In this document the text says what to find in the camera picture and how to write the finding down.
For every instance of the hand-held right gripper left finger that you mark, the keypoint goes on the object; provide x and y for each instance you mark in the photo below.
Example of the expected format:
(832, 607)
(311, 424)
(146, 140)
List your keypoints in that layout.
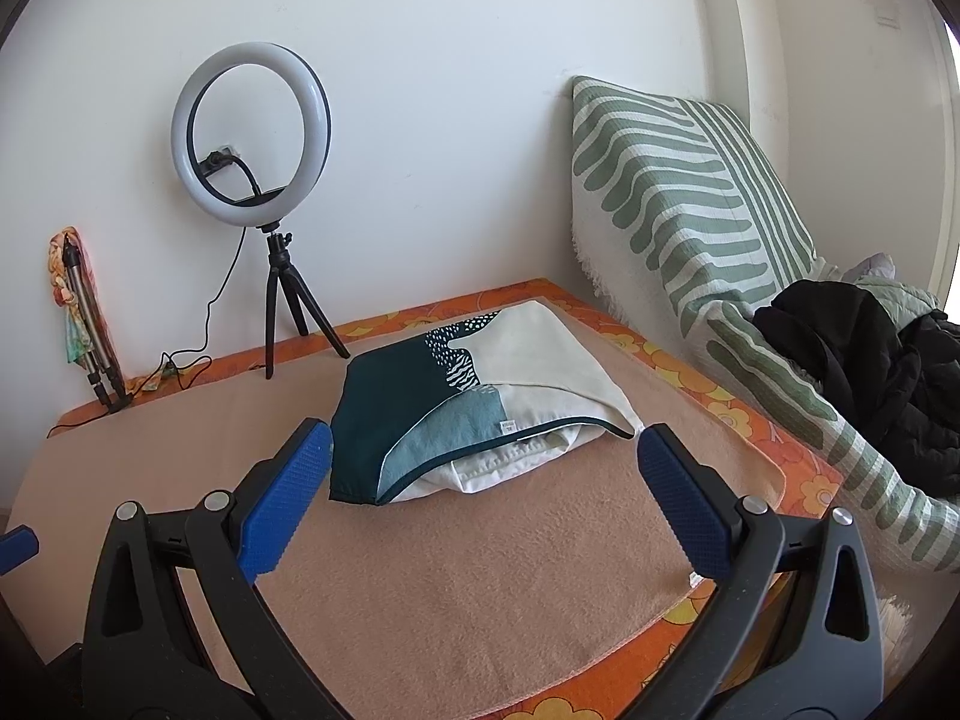
(289, 495)

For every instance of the orange floral bed sheet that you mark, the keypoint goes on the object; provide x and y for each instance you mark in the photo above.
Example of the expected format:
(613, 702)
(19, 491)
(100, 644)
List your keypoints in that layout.
(810, 495)

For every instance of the white teal printed t-shirt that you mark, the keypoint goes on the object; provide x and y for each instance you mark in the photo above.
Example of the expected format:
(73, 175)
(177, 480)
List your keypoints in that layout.
(390, 412)

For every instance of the black jacket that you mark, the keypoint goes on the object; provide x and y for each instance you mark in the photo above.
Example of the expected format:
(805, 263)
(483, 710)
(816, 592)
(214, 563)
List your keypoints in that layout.
(862, 375)

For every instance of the white folded garment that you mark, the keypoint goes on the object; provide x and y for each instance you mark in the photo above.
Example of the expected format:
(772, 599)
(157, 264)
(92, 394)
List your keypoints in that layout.
(480, 472)

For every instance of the green striped white throw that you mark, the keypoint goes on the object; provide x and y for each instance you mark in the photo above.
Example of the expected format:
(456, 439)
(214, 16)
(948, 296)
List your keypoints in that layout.
(652, 187)

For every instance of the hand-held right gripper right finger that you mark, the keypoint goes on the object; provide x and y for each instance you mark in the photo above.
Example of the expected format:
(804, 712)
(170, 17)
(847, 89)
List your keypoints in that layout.
(682, 495)

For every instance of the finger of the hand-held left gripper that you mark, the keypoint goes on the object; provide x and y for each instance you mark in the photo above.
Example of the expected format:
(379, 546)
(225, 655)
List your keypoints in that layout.
(19, 549)

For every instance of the light green quilted garment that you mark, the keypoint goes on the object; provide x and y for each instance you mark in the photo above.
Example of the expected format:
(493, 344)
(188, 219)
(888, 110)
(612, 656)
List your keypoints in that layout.
(900, 292)

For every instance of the beige blanket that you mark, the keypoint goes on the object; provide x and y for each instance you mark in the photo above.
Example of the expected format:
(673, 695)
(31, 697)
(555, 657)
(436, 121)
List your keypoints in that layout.
(450, 585)

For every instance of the black mini tripod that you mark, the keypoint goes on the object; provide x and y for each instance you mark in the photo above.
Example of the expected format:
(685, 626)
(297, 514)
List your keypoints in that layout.
(279, 270)

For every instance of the colourful floral scarf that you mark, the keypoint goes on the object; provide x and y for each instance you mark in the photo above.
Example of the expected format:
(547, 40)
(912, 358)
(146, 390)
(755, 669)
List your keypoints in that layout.
(64, 270)

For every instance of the folded silver tripod stand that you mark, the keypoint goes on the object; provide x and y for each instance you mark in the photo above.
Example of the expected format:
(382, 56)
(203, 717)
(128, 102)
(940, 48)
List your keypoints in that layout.
(90, 345)

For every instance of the wall socket with plug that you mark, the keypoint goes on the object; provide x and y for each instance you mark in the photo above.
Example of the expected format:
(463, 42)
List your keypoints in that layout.
(219, 157)

